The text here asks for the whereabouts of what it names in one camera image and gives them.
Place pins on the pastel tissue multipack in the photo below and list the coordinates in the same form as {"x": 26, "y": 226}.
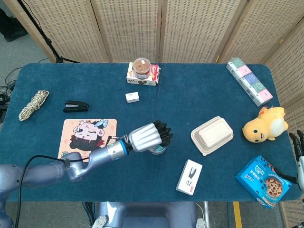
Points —
{"x": 249, "y": 82}

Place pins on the white stapler packaging box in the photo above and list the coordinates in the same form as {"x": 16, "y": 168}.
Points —
{"x": 189, "y": 177}

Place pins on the cartoon mouse pad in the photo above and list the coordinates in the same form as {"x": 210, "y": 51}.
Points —
{"x": 71, "y": 133}

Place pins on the blue cookie box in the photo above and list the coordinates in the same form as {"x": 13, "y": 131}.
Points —
{"x": 259, "y": 180}

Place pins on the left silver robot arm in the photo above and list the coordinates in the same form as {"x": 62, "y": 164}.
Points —
{"x": 78, "y": 166}

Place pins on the woven bamboo folding screen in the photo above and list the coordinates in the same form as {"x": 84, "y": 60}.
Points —
{"x": 130, "y": 28}

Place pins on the black stapler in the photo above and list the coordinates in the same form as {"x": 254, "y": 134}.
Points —
{"x": 76, "y": 107}

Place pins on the yellow plush duck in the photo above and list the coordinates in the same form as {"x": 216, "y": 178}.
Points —
{"x": 263, "y": 128}

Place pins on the clear jar brown contents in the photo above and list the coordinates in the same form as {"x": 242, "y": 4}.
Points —
{"x": 142, "y": 67}

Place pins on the black bag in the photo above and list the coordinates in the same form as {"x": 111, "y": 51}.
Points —
{"x": 13, "y": 27}

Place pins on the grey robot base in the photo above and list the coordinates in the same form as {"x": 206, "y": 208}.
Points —
{"x": 147, "y": 215}

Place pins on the beige takeaway clamshell box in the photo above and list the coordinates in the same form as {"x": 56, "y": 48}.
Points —
{"x": 211, "y": 135}

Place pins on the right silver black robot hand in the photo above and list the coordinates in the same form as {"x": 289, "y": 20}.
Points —
{"x": 299, "y": 152}

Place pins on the small white box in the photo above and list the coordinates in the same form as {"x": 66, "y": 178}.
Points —
{"x": 132, "y": 97}

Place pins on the blue tablecloth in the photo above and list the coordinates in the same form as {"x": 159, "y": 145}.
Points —
{"x": 166, "y": 104}

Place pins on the black tripod stand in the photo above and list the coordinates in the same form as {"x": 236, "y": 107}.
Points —
{"x": 48, "y": 42}

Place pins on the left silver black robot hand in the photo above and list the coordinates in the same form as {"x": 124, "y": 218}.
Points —
{"x": 145, "y": 137}

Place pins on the clear tub colourful clips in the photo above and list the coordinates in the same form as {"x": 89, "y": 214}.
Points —
{"x": 158, "y": 150}

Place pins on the white snack box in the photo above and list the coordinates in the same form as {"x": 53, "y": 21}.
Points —
{"x": 142, "y": 82}

